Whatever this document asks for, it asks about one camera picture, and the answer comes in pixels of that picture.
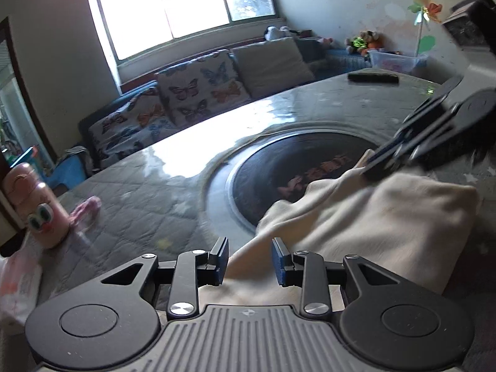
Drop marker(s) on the beige pillow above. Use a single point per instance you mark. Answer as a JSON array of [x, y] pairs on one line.
[[271, 66]]

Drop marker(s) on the pile of small plush toys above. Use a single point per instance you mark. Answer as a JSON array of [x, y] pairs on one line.
[[364, 40]]

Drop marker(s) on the black and white plush toy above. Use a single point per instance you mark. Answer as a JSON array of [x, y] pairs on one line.
[[277, 33]]

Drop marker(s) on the cream shirt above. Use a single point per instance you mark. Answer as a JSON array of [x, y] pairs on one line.
[[368, 232]]

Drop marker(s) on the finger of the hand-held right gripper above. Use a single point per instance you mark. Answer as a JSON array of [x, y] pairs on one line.
[[407, 151], [426, 112]]

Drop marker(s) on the colourful pinwheel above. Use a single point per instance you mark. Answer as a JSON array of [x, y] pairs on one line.
[[426, 7]]

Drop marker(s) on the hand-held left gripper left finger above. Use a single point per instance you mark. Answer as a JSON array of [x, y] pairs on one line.
[[221, 259]]

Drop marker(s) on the white plastic bag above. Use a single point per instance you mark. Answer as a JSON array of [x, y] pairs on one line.
[[19, 283]]

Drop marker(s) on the black remote control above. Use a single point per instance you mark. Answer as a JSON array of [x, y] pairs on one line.
[[372, 77]]

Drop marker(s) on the clear plastic storage box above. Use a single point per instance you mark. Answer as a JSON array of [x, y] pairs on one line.
[[395, 62]]

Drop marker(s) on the grey cloth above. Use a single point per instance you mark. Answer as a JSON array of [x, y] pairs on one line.
[[77, 153]]

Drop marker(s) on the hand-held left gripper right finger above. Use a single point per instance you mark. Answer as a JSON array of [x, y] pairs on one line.
[[279, 263]]

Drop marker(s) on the dark blue sofa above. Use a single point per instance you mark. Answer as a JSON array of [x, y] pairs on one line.
[[130, 99]]

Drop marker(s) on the pink cartoon face bottle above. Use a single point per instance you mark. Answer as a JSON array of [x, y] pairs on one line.
[[35, 201]]

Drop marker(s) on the butterfly print pillow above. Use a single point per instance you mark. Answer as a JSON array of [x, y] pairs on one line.
[[201, 85], [131, 124]]

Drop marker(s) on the window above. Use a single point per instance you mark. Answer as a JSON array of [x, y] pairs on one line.
[[174, 4]]

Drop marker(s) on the dark wooden door frame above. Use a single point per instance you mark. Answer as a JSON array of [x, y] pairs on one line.
[[28, 89]]

